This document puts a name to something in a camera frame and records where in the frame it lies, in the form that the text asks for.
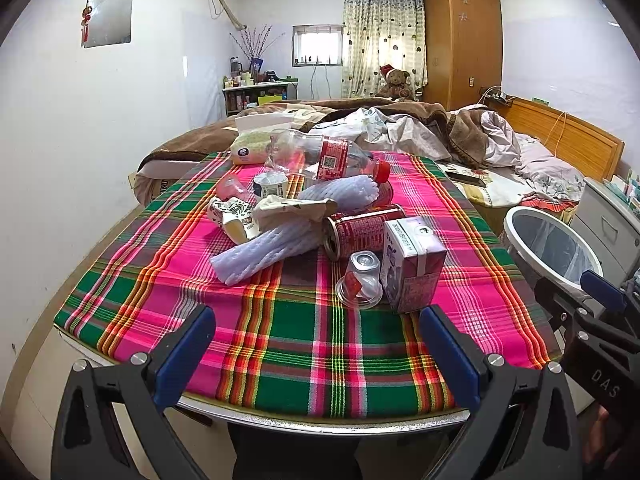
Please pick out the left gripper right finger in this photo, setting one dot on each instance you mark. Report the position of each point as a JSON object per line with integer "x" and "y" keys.
{"x": 522, "y": 422}

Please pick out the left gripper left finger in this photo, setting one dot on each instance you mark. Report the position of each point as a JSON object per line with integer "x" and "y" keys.
{"x": 88, "y": 442}

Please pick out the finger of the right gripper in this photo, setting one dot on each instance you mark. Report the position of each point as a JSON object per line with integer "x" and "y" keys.
{"x": 601, "y": 290}

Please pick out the purple white milk carton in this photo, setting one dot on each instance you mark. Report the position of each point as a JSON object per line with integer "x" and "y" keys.
{"x": 413, "y": 257}

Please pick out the clear plastic cup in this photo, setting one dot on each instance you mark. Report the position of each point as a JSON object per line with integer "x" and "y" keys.
{"x": 360, "y": 287}

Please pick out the crushed patterned paper cup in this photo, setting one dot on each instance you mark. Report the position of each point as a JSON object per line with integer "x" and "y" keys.
{"x": 235, "y": 218}

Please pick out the white foam net sleeve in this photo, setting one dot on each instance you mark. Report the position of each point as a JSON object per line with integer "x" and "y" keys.
{"x": 292, "y": 238}

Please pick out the brown paper bag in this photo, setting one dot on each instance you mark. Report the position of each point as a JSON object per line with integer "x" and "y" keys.
{"x": 273, "y": 211}

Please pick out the clear bottle red cap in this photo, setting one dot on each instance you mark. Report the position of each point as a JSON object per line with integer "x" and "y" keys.
{"x": 322, "y": 157}

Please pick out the red milk drink can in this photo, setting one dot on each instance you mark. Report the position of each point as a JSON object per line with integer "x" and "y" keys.
{"x": 385, "y": 195}

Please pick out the white round trash bin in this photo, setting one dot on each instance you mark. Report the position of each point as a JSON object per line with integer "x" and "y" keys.
{"x": 543, "y": 246}

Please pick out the person right hand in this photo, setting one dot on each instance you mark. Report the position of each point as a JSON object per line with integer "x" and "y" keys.
{"x": 603, "y": 442}

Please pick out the grey drawer cabinet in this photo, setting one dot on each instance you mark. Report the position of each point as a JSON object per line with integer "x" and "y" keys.
{"x": 610, "y": 229}

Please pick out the light pink duvet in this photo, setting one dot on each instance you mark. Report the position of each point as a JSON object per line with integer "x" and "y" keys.
{"x": 401, "y": 133}

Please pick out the floral bed sheet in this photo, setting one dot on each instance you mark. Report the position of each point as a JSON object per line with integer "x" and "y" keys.
{"x": 552, "y": 189}

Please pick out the wooden bed headboard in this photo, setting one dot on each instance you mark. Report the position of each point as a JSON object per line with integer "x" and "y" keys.
{"x": 590, "y": 149}

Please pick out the plaid pink green tablecloth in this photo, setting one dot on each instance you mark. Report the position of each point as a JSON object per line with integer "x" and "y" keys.
{"x": 284, "y": 344}

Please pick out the black smartphone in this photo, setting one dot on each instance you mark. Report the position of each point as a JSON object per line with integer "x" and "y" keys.
{"x": 461, "y": 177}

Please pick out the wooden wardrobe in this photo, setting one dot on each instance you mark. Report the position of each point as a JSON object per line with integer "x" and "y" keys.
{"x": 464, "y": 50}

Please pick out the brown teddy bear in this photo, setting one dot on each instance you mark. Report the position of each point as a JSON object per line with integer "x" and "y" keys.
{"x": 397, "y": 85}

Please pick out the brown blanket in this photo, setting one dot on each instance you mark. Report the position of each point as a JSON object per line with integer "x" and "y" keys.
{"x": 460, "y": 133}

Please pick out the floral curtain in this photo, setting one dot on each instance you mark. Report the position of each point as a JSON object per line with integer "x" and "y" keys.
{"x": 379, "y": 33}

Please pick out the small window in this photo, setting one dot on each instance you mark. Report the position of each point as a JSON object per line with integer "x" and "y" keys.
{"x": 319, "y": 44}

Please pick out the branches in blue vase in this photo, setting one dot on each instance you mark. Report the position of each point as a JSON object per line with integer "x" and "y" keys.
{"x": 254, "y": 42}

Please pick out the wall shelf with items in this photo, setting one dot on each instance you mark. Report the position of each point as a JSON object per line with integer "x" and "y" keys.
{"x": 250, "y": 86}

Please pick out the silver wall panel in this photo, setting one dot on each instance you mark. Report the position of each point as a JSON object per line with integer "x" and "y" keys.
{"x": 106, "y": 22}

